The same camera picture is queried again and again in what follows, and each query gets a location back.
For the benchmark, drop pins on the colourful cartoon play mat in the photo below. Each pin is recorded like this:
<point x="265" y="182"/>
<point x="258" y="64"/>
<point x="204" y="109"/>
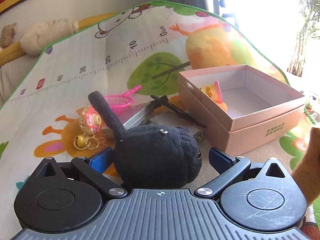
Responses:
<point x="147" y="45"/>

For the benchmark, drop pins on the pink toy racket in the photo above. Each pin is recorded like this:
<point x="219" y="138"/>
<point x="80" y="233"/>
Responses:
<point x="120" y="103"/>

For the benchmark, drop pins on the red camera keychain toy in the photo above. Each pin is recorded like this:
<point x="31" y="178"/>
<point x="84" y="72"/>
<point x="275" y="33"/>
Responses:
<point x="90" y="123"/>

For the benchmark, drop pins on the black folding tool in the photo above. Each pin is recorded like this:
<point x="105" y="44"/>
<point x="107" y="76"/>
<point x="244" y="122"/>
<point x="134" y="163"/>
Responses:
<point x="164" y="101"/>

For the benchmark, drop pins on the yellow cup with pink lid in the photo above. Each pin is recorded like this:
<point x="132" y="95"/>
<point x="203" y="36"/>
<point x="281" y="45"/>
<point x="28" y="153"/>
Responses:
<point x="217" y="92"/>

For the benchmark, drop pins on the pink cardboard box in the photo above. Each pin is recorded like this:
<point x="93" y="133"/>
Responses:
<point x="260" y="108"/>

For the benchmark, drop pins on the black plush cat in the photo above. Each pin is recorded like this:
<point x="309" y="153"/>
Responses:
<point x="150" y="156"/>

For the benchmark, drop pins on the orange plastic toy scoop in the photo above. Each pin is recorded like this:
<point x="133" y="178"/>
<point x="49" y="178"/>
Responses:
<point x="208" y="90"/>

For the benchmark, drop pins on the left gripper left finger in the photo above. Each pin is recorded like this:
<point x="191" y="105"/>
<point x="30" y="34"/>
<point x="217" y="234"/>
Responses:
<point x="90" y="170"/>

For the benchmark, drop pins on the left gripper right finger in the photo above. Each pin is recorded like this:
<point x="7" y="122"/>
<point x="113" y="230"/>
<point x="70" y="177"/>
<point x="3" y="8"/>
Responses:
<point x="231" y="170"/>

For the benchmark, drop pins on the beige plush toy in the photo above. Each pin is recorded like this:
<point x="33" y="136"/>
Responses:
<point x="39" y="36"/>

